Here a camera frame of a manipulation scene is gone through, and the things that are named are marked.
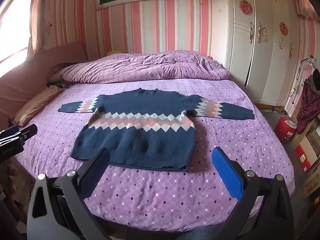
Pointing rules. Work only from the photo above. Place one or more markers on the pink striped curtain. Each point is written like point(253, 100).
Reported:
point(55, 17)

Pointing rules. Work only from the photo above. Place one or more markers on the bed with purple dotted sheet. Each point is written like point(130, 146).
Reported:
point(175, 195)

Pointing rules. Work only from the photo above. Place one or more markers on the red canister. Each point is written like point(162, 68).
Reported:
point(285, 130)

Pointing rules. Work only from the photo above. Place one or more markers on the white metal rack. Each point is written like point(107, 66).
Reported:
point(298, 72)

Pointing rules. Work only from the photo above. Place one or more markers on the brown cardboard box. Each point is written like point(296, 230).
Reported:
point(312, 182)

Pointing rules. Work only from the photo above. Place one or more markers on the pink padded headboard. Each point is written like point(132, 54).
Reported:
point(50, 57)

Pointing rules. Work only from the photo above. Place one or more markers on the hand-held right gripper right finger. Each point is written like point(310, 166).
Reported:
point(226, 175)

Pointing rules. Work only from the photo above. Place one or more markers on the purple dotted quilt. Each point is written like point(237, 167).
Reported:
point(150, 67)

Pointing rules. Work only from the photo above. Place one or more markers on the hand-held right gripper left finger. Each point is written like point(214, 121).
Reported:
point(95, 171)

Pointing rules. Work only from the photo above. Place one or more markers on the red cardboard box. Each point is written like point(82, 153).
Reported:
point(303, 157)

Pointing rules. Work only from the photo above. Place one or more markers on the white ornate wardrobe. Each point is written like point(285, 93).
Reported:
point(270, 67)

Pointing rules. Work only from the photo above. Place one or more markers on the bright window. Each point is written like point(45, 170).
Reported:
point(12, 35)

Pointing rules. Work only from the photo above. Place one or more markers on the brown pillow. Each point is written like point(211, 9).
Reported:
point(35, 107)

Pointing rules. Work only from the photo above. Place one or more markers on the dark red hanging clothes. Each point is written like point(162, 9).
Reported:
point(308, 105)

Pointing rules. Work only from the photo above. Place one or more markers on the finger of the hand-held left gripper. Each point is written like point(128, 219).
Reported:
point(8, 131)
point(28, 132)

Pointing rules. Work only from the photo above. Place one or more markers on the navy diamond pattern sweater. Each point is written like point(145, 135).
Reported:
point(140, 140)

